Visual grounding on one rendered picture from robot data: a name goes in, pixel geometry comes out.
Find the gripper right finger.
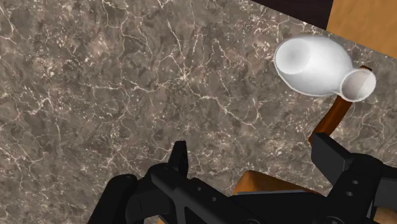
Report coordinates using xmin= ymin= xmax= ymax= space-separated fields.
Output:
xmin=311 ymin=132 xmax=397 ymax=224

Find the white vase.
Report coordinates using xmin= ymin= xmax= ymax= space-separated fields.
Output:
xmin=273 ymin=34 xmax=377 ymax=103

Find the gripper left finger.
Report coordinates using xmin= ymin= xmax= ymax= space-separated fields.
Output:
xmin=88 ymin=140 xmax=259 ymax=224

